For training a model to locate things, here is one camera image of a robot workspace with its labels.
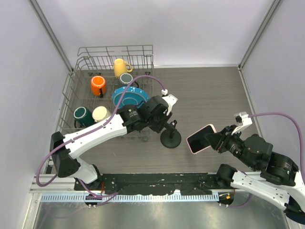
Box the cream mug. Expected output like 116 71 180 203
92 106 112 123

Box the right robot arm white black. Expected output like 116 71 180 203
203 125 305 224

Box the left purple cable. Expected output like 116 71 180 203
36 75 167 207

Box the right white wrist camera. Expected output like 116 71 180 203
232 112 253 135

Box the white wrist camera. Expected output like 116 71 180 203
161 89 178 116
232 112 253 135

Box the aluminium frame rail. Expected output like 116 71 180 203
28 0 73 72

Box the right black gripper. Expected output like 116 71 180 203
203 123 256 168

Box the pink case smartphone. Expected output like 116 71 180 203
186 124 217 155

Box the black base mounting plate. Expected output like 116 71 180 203
74 172 244 195

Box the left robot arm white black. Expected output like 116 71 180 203
50 94 177 190

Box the blue ceramic plate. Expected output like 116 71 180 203
112 86 149 108

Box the yellow mug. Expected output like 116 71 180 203
113 58 133 78

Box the dark teal mug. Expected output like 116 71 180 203
73 106 95 128

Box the orange mug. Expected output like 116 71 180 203
91 75 107 98

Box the black phone stand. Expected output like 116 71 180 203
160 120 182 149

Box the white slotted cable duct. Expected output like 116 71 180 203
40 192 219 203

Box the grey wire dish rack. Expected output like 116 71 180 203
56 45 154 135

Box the grey mug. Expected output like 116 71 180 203
119 73 133 87

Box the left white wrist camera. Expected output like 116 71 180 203
161 89 178 116

